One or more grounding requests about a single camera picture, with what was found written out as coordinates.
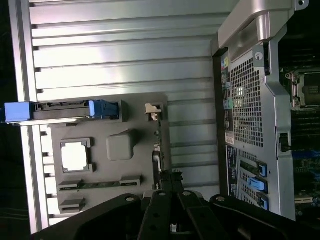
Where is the blue slot latch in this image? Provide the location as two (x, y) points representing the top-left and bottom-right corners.
(247, 176), (269, 194)
(256, 162), (269, 176)
(258, 196), (270, 211)

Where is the silver cpu chip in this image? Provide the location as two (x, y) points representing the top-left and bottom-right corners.
(60, 141), (91, 173)

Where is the metal cpu socket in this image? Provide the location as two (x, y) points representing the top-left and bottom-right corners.
(284, 71), (320, 109)

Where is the green ram stick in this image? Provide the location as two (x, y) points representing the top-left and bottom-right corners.
(59, 180), (140, 190)

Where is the black printed case label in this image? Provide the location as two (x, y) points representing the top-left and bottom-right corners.
(225, 144), (239, 201)

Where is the dark green motherboard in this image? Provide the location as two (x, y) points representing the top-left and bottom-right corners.
(276, 58), (320, 221)

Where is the beige expansion slot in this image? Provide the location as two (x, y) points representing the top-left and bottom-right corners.
(294, 196), (314, 204)

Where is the disk drive with blue carrier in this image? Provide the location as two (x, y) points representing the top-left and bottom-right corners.
(0, 99), (121, 126)

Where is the grey metal pc case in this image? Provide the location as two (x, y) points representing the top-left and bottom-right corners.
(211, 0), (320, 222)

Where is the grey parts rack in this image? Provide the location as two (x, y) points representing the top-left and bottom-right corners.
(46, 91), (172, 216)

